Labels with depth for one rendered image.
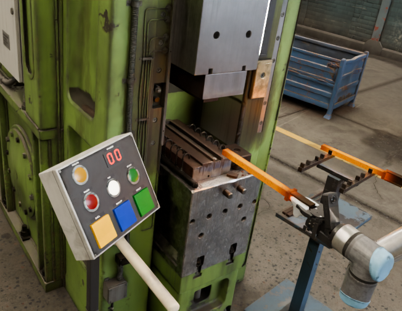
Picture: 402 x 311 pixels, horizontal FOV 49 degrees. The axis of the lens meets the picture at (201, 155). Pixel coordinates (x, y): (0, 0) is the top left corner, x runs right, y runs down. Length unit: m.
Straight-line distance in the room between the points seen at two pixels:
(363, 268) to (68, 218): 0.85
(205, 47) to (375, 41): 8.20
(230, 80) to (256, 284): 1.44
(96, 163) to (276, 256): 1.87
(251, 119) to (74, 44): 0.84
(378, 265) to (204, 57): 0.87
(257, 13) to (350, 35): 8.26
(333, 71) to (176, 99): 3.42
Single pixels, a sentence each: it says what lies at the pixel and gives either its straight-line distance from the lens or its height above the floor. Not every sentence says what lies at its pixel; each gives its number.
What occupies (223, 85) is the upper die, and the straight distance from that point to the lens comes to 1.69.
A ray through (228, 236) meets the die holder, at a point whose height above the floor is 0.62.
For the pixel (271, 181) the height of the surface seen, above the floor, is 1.06.
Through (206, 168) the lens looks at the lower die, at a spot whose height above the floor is 0.96.
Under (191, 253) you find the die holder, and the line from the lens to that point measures 1.95.
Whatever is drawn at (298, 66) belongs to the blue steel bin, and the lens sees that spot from 5.61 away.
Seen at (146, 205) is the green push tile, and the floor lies 1.00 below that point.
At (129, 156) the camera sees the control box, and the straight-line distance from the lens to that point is 1.47.
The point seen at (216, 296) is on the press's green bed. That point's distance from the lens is 2.38.
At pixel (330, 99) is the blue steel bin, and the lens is 5.47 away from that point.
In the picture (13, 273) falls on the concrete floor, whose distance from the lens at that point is 2.77.
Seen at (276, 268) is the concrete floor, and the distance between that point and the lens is 2.92.
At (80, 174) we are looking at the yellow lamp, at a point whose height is 1.17.
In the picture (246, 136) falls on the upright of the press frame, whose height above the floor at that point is 0.99.
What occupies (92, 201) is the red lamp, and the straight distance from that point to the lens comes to 1.33.
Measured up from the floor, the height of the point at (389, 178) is 0.94.
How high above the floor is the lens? 1.83
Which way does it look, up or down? 27 degrees down
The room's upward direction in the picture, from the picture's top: 8 degrees clockwise
